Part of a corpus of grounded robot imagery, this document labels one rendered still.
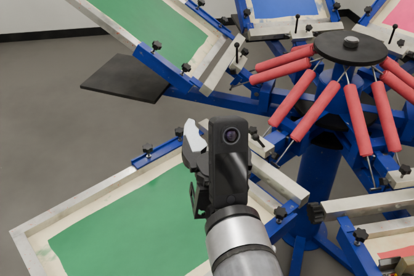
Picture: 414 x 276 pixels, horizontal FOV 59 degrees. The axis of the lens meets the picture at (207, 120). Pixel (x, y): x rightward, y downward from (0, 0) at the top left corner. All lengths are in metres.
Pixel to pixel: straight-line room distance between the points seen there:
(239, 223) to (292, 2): 2.13
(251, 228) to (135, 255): 0.90
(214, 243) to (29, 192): 2.62
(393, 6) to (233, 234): 2.26
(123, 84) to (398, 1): 1.70
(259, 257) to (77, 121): 3.17
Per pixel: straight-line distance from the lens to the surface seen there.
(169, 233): 1.33
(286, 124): 1.63
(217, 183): 0.45
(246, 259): 0.41
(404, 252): 1.44
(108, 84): 2.12
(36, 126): 3.59
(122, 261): 1.30
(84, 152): 3.16
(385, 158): 1.61
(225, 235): 0.43
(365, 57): 1.66
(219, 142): 0.44
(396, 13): 2.53
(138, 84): 2.08
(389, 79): 1.73
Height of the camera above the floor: 2.04
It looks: 38 degrees down
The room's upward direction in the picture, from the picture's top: straight up
